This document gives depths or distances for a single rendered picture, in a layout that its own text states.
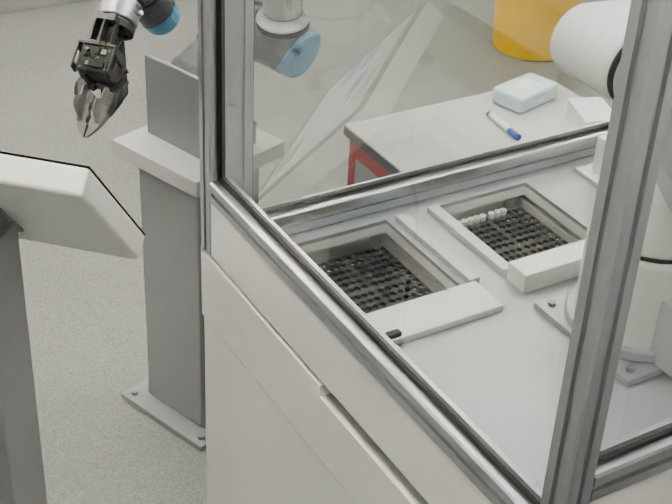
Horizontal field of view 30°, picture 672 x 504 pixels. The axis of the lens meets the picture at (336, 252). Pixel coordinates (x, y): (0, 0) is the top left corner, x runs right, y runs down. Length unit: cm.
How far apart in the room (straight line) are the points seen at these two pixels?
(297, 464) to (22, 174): 63
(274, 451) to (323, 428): 23
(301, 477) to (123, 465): 115
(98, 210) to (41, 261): 195
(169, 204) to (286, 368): 101
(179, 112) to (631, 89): 178
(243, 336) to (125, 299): 162
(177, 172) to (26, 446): 75
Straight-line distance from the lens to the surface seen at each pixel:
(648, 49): 114
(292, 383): 197
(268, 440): 214
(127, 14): 225
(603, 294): 125
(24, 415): 232
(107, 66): 219
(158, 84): 286
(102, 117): 222
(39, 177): 192
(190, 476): 311
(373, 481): 182
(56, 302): 371
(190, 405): 320
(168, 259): 300
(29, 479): 241
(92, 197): 193
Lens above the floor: 212
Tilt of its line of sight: 33 degrees down
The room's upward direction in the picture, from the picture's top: 3 degrees clockwise
